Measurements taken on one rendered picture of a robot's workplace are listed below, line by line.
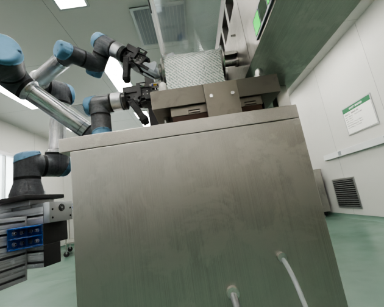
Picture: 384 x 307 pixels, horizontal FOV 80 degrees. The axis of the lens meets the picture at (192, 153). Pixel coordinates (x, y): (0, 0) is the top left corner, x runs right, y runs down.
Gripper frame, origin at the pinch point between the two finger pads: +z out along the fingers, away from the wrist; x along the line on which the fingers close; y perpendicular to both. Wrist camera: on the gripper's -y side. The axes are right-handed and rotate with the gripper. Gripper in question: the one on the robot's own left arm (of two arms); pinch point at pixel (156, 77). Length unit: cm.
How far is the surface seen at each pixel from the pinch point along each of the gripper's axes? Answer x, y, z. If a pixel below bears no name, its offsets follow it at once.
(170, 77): -8.2, -0.1, 8.3
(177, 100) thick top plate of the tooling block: -27.9, -14.4, 22.1
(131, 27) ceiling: 144, 98, -127
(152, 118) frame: 25.2, -11.7, -0.3
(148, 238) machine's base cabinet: -34, -51, 37
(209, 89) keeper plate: -29.9, -7.2, 29.2
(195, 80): -8.2, 3.8, 18.2
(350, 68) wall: 224, 251, 144
